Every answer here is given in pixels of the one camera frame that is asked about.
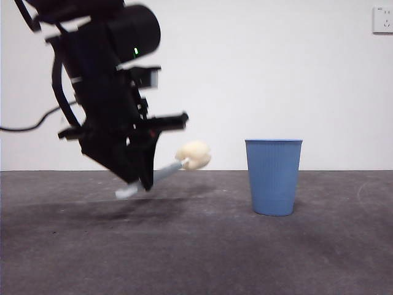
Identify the grey-handled sponge cup brush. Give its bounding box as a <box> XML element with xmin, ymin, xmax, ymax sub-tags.
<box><xmin>115</xmin><ymin>140</ymin><xmax>212</xmax><ymax>200</ymax></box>

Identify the blue ribbed plastic cup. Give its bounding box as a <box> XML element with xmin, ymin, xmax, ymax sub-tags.
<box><xmin>244</xmin><ymin>138</ymin><xmax>304</xmax><ymax>217</ymax></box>

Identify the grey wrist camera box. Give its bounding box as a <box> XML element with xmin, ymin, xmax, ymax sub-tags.
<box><xmin>116</xmin><ymin>65</ymin><xmax>162</xmax><ymax>90</ymax></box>

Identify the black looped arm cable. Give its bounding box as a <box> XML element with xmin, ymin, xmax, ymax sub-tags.
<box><xmin>50</xmin><ymin>57</ymin><xmax>82</xmax><ymax>127</ymax></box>

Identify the thin black cable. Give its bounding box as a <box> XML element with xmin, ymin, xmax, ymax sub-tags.
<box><xmin>0</xmin><ymin>100</ymin><xmax>79</xmax><ymax>132</ymax></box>

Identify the white wall socket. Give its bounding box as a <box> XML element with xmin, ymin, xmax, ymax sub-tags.
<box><xmin>372</xmin><ymin>6</ymin><xmax>393</xmax><ymax>35</ymax></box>

